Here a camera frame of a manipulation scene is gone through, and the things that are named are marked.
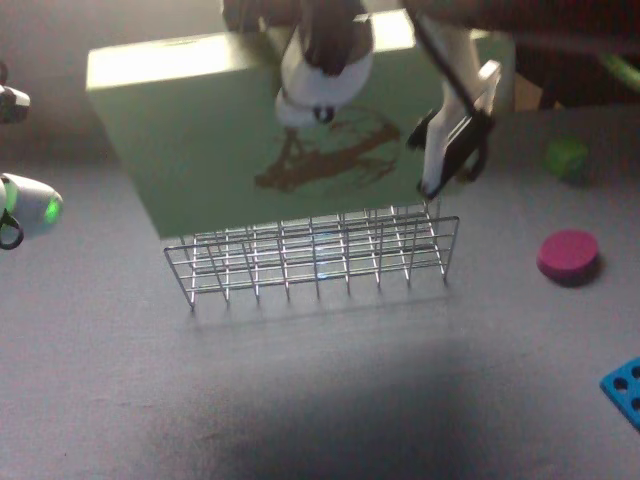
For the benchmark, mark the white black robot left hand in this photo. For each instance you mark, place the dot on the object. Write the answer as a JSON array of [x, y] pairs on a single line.
[[32, 205]]

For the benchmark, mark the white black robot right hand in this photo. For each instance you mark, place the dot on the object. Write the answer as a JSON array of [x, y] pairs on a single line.
[[325, 75]]

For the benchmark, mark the green box with brown drawing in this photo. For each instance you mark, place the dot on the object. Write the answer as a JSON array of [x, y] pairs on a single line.
[[200, 150]]

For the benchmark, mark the green toy cube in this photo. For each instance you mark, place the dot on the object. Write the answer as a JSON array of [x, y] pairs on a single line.
[[567, 160]]

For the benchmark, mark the pink round disc block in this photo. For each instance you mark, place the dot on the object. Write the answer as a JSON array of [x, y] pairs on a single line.
[[567, 255]]

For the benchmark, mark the grey table cloth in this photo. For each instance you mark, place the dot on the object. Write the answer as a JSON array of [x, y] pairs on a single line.
[[320, 380]]

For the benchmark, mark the blue block with holes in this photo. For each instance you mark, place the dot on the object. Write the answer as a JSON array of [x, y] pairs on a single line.
[[625, 392]]

